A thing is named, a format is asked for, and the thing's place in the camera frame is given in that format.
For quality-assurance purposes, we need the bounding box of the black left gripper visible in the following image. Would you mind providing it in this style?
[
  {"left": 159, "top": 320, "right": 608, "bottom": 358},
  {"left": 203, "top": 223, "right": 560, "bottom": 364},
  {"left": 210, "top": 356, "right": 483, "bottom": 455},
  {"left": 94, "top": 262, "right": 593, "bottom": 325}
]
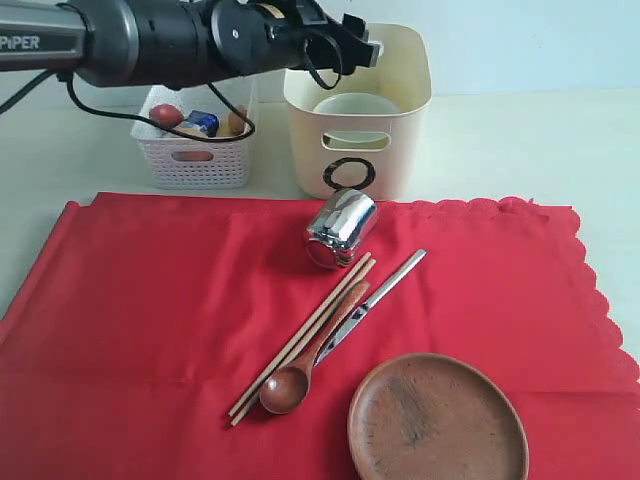
[{"left": 259, "top": 1, "right": 383, "bottom": 75}]

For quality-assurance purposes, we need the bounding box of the brown egg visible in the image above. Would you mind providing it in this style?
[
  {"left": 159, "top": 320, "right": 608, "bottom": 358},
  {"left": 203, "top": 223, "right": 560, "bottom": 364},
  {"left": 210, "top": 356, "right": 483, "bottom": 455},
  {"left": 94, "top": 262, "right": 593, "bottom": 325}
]
[{"left": 174, "top": 125, "right": 208, "bottom": 138}]

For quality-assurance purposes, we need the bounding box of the orange fried nugget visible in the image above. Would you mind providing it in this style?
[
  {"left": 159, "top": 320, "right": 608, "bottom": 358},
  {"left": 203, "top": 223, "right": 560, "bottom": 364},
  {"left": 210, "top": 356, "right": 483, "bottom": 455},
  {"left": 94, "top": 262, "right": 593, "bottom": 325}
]
[{"left": 227, "top": 105, "right": 247, "bottom": 136}]

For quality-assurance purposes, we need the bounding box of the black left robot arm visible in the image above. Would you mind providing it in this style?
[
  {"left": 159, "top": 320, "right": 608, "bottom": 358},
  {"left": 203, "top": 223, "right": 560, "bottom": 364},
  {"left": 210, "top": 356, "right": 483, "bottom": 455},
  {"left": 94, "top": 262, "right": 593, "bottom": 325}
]
[{"left": 1, "top": 0, "right": 381, "bottom": 89}]

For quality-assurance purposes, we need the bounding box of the steel knife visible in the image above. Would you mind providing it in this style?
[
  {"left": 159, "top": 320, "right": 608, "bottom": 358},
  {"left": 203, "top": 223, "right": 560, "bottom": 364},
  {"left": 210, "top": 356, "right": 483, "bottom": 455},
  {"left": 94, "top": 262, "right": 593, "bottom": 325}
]
[{"left": 314, "top": 249, "right": 427, "bottom": 367}]

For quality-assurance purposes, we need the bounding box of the red tablecloth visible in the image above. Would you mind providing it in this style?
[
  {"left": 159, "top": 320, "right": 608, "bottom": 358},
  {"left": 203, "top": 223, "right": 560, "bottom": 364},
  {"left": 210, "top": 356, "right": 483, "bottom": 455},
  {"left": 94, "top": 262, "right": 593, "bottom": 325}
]
[{"left": 1, "top": 193, "right": 639, "bottom": 479}]

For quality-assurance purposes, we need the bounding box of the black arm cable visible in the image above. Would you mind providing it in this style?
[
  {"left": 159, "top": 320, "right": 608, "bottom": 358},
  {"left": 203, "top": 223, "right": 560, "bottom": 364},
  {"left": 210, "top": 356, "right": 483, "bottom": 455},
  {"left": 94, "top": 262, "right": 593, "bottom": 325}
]
[{"left": 0, "top": 29, "right": 361, "bottom": 144}]

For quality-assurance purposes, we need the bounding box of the shiny steel cup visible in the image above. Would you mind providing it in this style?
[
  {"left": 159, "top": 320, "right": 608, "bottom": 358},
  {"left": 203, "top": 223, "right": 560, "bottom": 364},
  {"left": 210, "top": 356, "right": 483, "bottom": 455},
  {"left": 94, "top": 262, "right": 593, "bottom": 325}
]
[{"left": 304, "top": 188, "right": 378, "bottom": 269}]

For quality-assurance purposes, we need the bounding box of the cream plastic bin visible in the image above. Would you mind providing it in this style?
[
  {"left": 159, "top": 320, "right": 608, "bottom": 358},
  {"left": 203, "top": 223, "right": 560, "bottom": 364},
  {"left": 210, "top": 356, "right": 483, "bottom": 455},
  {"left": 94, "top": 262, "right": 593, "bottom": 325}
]
[{"left": 283, "top": 24, "right": 431, "bottom": 200}]

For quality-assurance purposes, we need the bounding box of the blue milk carton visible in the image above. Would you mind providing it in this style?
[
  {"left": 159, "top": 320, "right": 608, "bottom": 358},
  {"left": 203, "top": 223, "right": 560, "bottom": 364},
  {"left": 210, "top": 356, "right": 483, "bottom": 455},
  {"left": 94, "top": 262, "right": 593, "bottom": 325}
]
[{"left": 178, "top": 110, "right": 220, "bottom": 137}]

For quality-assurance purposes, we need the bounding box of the white ceramic bowl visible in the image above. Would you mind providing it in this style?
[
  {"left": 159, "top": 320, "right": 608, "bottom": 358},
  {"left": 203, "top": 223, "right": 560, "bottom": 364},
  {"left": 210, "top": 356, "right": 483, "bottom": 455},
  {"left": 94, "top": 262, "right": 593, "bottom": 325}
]
[{"left": 313, "top": 93, "right": 400, "bottom": 150}]

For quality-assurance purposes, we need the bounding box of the red sausage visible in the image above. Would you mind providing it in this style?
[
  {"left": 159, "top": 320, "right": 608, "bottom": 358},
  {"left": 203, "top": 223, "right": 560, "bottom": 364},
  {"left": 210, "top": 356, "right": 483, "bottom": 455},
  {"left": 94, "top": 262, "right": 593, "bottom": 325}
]
[{"left": 148, "top": 103, "right": 184, "bottom": 128}]

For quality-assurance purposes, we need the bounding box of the brown wooden spoon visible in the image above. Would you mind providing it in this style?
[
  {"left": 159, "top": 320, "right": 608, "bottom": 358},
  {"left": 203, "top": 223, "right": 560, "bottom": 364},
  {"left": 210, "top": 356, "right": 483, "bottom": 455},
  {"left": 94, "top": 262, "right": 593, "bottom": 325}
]
[{"left": 259, "top": 280, "right": 370, "bottom": 415}]

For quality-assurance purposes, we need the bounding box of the brown wooden plate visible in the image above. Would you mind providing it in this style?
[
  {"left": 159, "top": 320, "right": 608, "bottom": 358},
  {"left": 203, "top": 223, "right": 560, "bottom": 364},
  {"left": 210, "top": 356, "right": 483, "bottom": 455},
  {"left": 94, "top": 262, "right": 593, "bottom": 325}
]
[{"left": 347, "top": 353, "right": 530, "bottom": 479}]

